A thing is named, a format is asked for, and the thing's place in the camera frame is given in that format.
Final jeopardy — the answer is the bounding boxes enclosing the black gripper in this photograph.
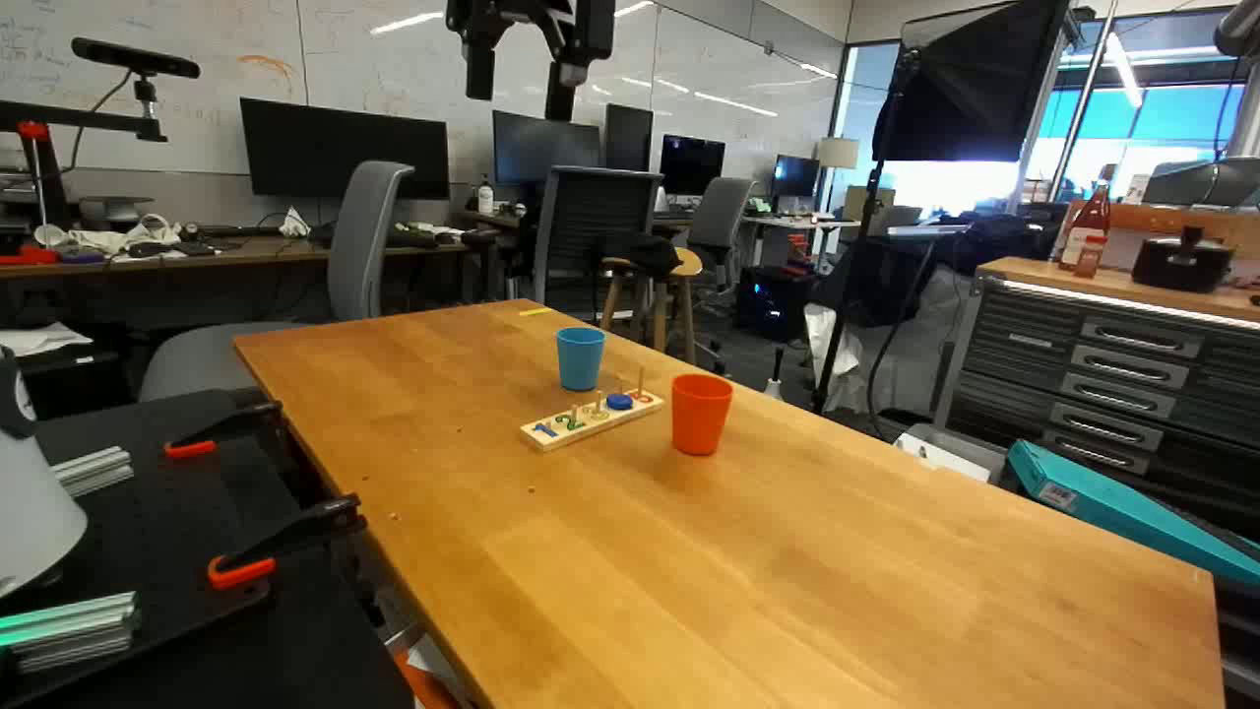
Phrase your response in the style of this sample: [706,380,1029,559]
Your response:
[445,0,619,124]

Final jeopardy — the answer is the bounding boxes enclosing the blue plastic cup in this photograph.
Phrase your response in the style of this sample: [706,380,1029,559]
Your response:
[553,321,611,393]

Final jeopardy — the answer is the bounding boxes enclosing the orange plastic cup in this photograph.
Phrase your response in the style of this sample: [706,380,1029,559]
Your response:
[669,370,735,462]

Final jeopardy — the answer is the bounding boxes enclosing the black computer monitor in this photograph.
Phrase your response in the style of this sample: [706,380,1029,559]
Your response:
[487,106,607,190]

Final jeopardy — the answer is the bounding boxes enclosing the narrow black monitor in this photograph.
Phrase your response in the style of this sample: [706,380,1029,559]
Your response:
[603,101,658,173]

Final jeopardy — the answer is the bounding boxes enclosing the dark high-back chair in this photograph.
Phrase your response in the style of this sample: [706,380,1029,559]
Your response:
[527,162,669,317]

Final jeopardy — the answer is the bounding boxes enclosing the small black monitor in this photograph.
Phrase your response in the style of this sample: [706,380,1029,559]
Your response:
[658,128,728,202]

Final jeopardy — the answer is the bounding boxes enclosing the wide black monitor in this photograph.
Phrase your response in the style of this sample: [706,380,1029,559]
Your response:
[236,94,454,206]

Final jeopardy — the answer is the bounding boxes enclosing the black bag on stool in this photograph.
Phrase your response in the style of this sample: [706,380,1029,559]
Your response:
[598,229,679,281]

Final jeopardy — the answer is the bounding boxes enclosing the small grey office chair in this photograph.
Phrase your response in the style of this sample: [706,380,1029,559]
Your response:
[678,173,757,286]

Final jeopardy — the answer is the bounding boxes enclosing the wooden stool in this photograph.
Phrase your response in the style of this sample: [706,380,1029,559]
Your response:
[595,241,707,366]

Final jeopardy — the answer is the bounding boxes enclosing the white table lamp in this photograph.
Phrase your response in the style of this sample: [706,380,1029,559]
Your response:
[809,132,863,214]

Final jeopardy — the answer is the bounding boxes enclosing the white number puzzle board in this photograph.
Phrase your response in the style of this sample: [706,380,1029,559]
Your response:
[518,386,669,453]

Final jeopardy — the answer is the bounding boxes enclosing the long wooden desk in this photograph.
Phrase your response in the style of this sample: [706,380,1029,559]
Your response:
[0,231,505,295]

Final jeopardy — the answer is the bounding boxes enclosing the black light stand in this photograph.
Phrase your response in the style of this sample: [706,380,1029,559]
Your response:
[808,155,897,416]

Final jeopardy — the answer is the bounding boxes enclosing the black softbox light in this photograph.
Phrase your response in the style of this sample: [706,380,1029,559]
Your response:
[868,0,1076,165]

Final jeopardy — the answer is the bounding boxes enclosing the white cloth pile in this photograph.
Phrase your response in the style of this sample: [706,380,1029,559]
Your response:
[34,210,190,263]

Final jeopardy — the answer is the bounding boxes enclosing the white storage box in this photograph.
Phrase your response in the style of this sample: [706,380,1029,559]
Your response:
[893,420,1006,485]

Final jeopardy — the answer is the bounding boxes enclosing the red bottle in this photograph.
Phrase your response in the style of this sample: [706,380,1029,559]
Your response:
[1055,179,1119,281]

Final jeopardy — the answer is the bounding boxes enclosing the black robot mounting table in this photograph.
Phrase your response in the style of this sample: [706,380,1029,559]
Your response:
[0,390,413,709]

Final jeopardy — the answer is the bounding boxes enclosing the grey drawer cabinet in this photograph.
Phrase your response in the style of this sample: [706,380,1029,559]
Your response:
[934,253,1260,530]

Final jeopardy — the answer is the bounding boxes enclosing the teal and black case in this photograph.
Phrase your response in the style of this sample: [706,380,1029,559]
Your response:
[1005,438,1260,597]

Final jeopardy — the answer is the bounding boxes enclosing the black bar camera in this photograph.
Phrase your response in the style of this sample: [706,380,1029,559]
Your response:
[68,35,203,84]

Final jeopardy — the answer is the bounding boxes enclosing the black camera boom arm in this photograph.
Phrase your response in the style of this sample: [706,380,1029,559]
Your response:
[0,97,173,144]

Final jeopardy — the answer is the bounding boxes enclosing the black clamp with orange handle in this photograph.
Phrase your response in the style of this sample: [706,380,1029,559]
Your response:
[203,492,367,596]
[160,396,287,466]

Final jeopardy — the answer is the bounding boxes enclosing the aluminium rail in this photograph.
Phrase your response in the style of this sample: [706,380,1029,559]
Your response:
[0,585,143,676]
[52,442,137,499]

